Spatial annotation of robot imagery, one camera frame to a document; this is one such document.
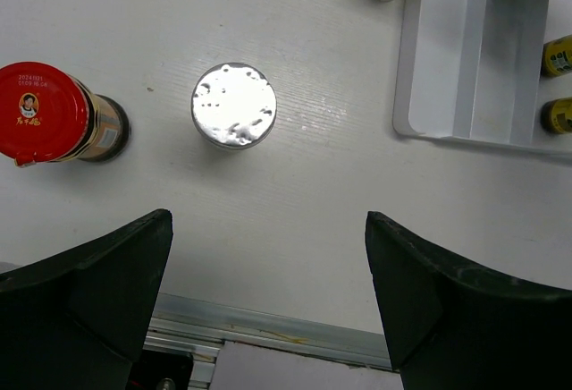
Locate red-lid chili sauce jar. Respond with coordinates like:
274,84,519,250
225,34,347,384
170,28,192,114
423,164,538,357
1,62,130,167

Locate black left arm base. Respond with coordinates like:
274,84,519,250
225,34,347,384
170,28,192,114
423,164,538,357
125,350,194,390

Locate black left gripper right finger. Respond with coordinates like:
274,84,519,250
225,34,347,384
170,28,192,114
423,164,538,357
365,211,571,389

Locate small yellow-label bottle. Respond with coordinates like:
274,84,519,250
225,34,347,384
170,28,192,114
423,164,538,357
540,97,572,135
541,35,572,78

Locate white divided organizer tray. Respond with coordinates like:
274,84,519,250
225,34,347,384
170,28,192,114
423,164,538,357
392,0,571,158

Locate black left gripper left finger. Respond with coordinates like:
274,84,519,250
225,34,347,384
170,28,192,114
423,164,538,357
1,209,173,389

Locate aluminium table frame rail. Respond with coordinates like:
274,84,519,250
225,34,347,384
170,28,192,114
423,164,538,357
144,293,391,389

